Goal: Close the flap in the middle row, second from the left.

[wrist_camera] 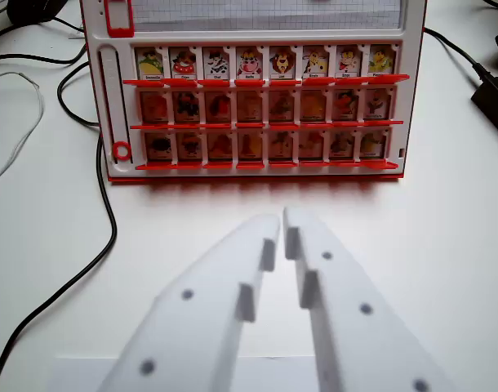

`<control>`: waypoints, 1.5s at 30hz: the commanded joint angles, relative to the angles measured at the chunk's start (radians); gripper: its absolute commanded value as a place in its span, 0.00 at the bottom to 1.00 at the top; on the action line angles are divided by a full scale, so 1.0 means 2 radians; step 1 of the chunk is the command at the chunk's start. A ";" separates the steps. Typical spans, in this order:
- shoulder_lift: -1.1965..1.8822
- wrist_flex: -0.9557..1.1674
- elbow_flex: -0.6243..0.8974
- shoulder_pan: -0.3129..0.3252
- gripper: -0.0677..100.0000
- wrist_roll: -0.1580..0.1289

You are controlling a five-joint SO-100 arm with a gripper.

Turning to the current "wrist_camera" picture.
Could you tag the red and white game board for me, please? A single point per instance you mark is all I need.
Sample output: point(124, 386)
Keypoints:
point(253, 36)

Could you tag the black power adapter box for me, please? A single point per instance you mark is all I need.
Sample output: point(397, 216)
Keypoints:
point(496, 98)

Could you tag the dark rounded object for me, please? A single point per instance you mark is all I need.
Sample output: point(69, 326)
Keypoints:
point(48, 9)

